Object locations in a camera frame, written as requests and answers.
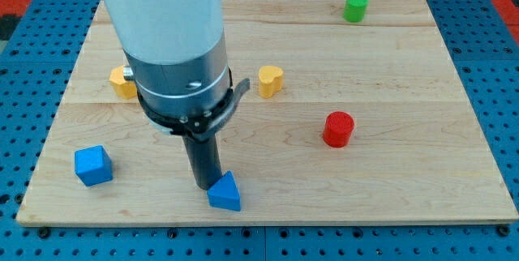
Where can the black clamp mount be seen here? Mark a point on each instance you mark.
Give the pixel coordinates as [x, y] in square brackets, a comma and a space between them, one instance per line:
[199, 128]

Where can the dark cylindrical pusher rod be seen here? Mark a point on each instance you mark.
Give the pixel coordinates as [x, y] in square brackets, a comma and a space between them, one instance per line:
[204, 160]

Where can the blue triangle block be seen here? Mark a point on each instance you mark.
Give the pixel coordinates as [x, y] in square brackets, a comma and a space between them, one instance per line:
[225, 194]

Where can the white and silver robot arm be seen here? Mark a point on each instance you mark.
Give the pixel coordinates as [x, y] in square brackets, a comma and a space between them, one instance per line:
[177, 59]

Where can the yellow block behind arm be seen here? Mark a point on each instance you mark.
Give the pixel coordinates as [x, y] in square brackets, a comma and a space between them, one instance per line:
[122, 88]

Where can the yellow heart block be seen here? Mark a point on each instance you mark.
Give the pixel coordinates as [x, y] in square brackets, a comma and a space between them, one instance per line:
[270, 80]

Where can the blue cube block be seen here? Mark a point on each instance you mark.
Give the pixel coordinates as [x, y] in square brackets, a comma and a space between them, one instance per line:
[93, 165]

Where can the red cylinder block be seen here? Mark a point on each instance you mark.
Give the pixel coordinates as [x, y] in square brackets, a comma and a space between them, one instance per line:
[338, 128]

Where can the wooden board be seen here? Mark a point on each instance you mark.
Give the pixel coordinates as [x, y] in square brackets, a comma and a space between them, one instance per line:
[417, 155]

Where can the green cylinder block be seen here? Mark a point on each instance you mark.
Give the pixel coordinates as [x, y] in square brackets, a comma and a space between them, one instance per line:
[355, 10]

